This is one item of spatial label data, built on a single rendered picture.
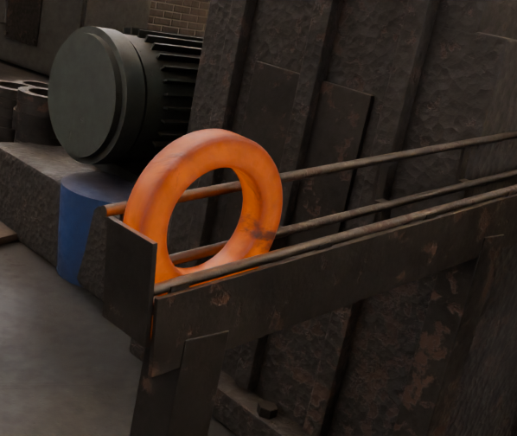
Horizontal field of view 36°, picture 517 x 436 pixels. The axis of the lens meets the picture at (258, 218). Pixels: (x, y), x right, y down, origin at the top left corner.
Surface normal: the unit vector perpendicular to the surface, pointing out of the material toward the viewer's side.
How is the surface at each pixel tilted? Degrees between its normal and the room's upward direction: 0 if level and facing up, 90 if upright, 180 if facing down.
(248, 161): 90
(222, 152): 90
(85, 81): 90
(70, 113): 90
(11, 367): 0
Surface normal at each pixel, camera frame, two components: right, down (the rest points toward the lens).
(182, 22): 0.68, 0.34
